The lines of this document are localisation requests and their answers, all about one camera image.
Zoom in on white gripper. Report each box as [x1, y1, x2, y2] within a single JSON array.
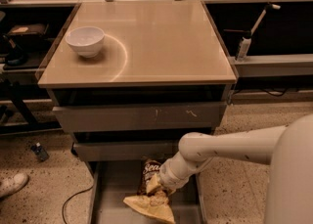
[[146, 157, 190, 196]]

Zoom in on brown sea salt chip bag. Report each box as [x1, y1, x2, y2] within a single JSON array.
[[123, 159, 175, 224]]

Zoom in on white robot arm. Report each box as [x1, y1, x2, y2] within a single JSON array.
[[147, 114, 313, 224]]

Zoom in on middle grey drawer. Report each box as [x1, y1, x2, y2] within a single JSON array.
[[73, 140, 178, 161]]

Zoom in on open bottom grey drawer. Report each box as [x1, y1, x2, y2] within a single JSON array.
[[88, 160, 206, 224]]

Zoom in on top grey drawer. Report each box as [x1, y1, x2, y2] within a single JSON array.
[[53, 102, 226, 132]]

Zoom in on grey drawer cabinet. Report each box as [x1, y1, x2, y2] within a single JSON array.
[[37, 0, 238, 224]]

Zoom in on small dark floor gadget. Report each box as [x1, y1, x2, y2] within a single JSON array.
[[30, 143, 49, 161]]

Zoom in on white shoe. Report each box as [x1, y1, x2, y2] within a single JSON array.
[[0, 173, 29, 198]]

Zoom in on white ceramic bowl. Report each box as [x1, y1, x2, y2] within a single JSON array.
[[66, 26, 105, 58]]

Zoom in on white bottle with long nozzle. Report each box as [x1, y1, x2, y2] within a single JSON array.
[[235, 3, 281, 62]]

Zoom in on black desk lamp base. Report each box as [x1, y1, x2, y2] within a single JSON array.
[[2, 34, 27, 67]]

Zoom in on black floor cable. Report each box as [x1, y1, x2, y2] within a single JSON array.
[[61, 184, 94, 224]]

